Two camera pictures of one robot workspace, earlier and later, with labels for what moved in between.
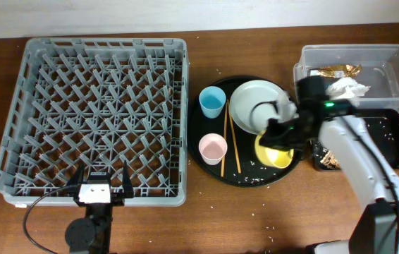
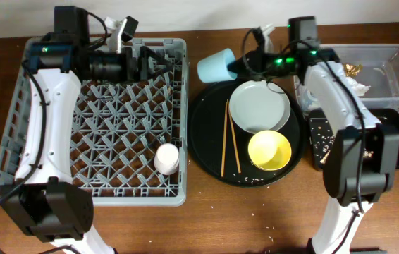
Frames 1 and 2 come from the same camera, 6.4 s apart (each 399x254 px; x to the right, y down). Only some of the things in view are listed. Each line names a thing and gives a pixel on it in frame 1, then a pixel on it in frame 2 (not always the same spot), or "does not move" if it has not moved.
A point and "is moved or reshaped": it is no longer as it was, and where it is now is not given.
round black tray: [221, 149] does not move
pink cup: [212, 147] to [166, 159]
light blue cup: [212, 99] to [213, 68]
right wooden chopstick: [235, 138] does not move
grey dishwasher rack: [100, 102] does not move
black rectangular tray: [387, 125] does not move
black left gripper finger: [74, 184] to [149, 63]
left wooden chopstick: [224, 141] does not move
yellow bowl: [273, 157] is moved or reshaped
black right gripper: [277, 137] to [256, 59]
